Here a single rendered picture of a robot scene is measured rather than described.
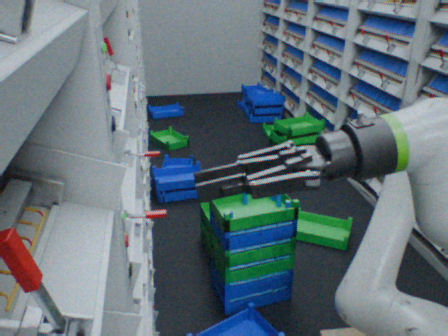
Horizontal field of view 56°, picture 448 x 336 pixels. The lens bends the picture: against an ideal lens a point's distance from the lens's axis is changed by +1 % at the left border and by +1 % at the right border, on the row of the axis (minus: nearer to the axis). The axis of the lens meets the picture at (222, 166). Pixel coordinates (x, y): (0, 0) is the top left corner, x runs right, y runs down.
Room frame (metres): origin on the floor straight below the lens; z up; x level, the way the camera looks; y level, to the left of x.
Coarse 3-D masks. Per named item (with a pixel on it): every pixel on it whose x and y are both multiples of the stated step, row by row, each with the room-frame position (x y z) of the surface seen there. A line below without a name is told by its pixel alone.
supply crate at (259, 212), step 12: (216, 204) 1.49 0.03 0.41; (228, 204) 1.50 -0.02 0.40; (240, 204) 1.50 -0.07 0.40; (252, 204) 1.50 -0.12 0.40; (264, 204) 1.50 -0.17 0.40; (276, 204) 1.50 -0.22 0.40; (216, 216) 1.40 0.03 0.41; (228, 216) 1.30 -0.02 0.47; (240, 216) 1.41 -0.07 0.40; (252, 216) 1.33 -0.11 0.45; (264, 216) 1.35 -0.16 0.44; (276, 216) 1.37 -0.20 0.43; (288, 216) 1.38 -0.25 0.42; (228, 228) 1.30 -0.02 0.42; (240, 228) 1.32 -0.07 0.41
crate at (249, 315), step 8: (248, 304) 1.28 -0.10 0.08; (240, 312) 1.26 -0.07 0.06; (248, 312) 1.28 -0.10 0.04; (256, 312) 1.26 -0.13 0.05; (232, 320) 1.24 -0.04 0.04; (240, 320) 1.26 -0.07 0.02; (248, 320) 1.27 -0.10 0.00; (256, 320) 1.26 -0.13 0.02; (264, 320) 1.22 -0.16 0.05; (216, 328) 1.19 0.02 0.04; (224, 328) 1.21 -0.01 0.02; (232, 328) 1.23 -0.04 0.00; (240, 328) 1.23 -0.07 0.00; (248, 328) 1.23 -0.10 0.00; (256, 328) 1.23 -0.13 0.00; (264, 328) 1.22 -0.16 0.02; (272, 328) 1.18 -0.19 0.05
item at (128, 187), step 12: (132, 120) 1.05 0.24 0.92; (132, 132) 1.05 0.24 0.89; (132, 144) 1.00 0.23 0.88; (132, 168) 0.85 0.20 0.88; (132, 180) 0.80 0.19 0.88; (132, 192) 0.74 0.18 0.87; (132, 204) 0.70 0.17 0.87; (132, 228) 0.61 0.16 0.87; (132, 240) 0.58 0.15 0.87; (132, 252) 0.55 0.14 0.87; (132, 264) 0.46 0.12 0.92; (132, 276) 0.46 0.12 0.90
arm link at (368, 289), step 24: (384, 192) 0.94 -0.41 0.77; (408, 192) 0.91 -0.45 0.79; (384, 216) 0.89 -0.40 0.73; (408, 216) 0.88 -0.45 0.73; (384, 240) 0.86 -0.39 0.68; (360, 264) 0.85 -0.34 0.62; (384, 264) 0.83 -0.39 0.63; (360, 288) 0.80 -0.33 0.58; (384, 288) 0.80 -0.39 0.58; (360, 312) 0.77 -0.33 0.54; (384, 312) 0.75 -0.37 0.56
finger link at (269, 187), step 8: (280, 176) 0.53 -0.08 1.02; (288, 176) 0.53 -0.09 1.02; (296, 176) 0.53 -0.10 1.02; (304, 176) 0.52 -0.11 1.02; (312, 176) 0.52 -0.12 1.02; (256, 184) 0.52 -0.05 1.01; (264, 184) 0.52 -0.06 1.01; (272, 184) 0.52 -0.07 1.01; (280, 184) 0.52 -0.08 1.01; (288, 184) 0.52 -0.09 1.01; (296, 184) 0.53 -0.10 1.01; (264, 192) 0.52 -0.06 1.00; (272, 192) 0.52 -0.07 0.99; (280, 192) 0.52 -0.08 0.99; (288, 192) 0.52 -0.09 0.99
